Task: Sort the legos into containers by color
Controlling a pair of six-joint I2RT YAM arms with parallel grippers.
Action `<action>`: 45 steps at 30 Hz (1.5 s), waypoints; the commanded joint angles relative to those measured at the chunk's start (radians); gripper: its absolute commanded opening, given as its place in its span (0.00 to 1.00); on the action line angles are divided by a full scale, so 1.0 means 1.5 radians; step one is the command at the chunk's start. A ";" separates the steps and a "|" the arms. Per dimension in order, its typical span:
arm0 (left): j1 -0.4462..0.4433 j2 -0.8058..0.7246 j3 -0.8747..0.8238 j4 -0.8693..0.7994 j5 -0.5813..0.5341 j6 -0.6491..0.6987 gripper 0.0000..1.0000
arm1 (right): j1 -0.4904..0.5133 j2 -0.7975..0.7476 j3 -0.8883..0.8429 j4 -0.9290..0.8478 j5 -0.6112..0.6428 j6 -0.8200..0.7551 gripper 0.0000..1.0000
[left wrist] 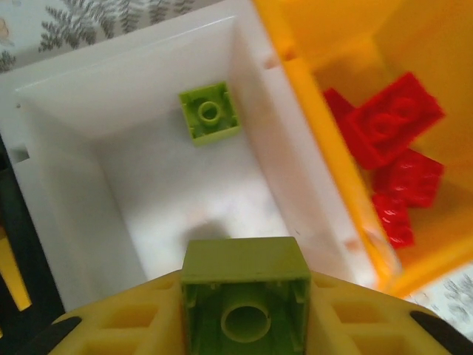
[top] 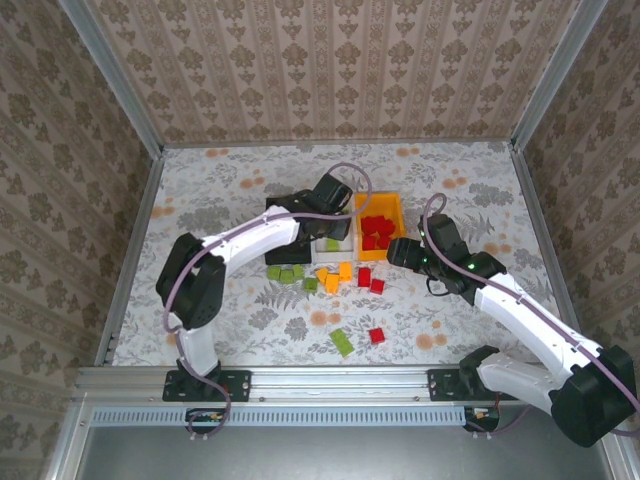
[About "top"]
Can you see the small green lego brick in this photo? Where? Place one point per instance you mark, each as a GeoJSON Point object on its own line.
{"type": "Point", "coordinates": [286, 276]}
{"type": "Point", "coordinates": [273, 273]}
{"type": "Point", "coordinates": [333, 245]}
{"type": "Point", "coordinates": [311, 284]}
{"type": "Point", "coordinates": [298, 271]}

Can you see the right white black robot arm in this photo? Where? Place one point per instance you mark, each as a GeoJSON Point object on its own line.
{"type": "Point", "coordinates": [530, 320]}

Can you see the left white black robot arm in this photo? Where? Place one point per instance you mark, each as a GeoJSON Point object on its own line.
{"type": "Point", "coordinates": [250, 240]}

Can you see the white plastic container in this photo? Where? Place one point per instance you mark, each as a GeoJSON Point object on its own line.
{"type": "Point", "coordinates": [345, 253]}

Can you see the black plastic container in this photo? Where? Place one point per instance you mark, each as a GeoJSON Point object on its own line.
{"type": "Point", "coordinates": [287, 257]}

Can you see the orange plastic container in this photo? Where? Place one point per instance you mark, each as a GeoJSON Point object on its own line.
{"type": "Point", "coordinates": [392, 205]}

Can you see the black connector box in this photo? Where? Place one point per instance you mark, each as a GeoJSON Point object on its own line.
{"type": "Point", "coordinates": [482, 415]}
{"type": "Point", "coordinates": [205, 416]}

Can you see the grey metal panel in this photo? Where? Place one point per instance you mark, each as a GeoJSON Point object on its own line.
{"type": "Point", "coordinates": [340, 455]}

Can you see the thin aluminium table rail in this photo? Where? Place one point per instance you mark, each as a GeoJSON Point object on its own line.
{"type": "Point", "coordinates": [340, 144]}

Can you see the aluminium table side rail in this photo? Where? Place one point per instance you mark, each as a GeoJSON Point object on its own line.
{"type": "Point", "coordinates": [547, 225]}
{"type": "Point", "coordinates": [132, 250]}

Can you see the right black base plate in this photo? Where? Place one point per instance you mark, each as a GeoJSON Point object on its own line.
{"type": "Point", "coordinates": [442, 385]}

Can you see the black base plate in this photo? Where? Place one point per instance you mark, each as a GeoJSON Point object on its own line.
{"type": "Point", "coordinates": [240, 385]}
{"type": "Point", "coordinates": [442, 385]}

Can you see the aluminium mounting rail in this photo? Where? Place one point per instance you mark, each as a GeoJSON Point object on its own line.
{"type": "Point", "coordinates": [340, 382]}

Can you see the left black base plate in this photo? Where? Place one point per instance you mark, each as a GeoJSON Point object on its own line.
{"type": "Point", "coordinates": [240, 385]}

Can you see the aluminium frame post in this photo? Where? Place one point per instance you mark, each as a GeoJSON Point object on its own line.
{"type": "Point", "coordinates": [116, 75]}
{"type": "Point", "coordinates": [555, 75]}

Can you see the aluminium frame bar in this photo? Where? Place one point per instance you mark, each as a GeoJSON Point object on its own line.
{"type": "Point", "coordinates": [67, 450]}
{"type": "Point", "coordinates": [617, 462]}

